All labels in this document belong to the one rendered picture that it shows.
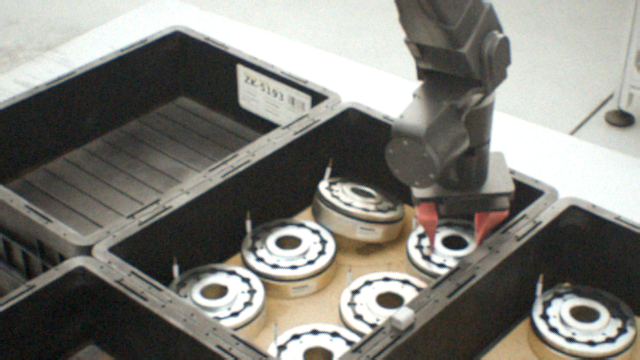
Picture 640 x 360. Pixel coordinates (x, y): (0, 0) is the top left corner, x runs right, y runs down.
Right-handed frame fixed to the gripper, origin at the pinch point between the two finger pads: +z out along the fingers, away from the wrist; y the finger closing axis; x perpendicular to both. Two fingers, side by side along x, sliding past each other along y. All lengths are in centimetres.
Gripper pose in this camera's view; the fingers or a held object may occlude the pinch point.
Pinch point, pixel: (454, 238)
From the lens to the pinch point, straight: 123.9
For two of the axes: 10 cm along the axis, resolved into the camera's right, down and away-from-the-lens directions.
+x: -0.7, -6.5, 7.6
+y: 10.0, -0.7, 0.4
